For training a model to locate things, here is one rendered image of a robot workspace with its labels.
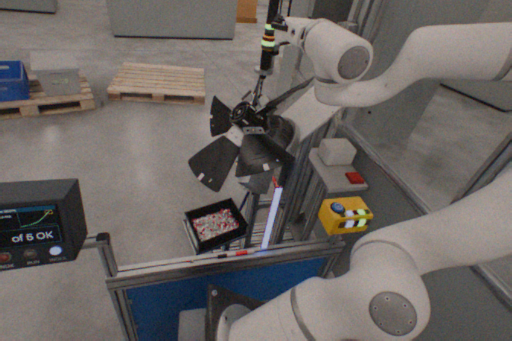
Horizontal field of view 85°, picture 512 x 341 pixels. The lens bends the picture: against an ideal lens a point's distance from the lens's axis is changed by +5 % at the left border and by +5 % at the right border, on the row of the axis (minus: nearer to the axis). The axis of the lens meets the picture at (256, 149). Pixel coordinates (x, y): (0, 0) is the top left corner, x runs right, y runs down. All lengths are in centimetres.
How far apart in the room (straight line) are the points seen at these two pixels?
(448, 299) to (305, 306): 92
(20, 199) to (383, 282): 77
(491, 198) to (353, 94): 28
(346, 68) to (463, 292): 107
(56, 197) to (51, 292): 142
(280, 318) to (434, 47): 58
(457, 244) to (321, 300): 25
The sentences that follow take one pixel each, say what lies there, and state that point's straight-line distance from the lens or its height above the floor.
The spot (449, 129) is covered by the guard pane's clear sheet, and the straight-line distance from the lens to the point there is 132.
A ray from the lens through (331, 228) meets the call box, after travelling 107.
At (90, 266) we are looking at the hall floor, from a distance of 221.
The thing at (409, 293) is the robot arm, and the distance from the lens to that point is 52.
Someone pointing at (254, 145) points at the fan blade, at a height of 119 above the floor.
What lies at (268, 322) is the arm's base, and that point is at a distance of 67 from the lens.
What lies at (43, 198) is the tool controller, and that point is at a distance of 82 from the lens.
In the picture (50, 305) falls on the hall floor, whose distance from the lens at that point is 215.
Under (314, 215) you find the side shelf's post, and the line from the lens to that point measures 188.
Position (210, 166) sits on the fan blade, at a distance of 124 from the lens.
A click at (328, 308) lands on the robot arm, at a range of 60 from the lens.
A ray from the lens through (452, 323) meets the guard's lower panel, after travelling 150.
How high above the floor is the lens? 179
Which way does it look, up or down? 36 degrees down
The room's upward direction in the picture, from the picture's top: 10 degrees clockwise
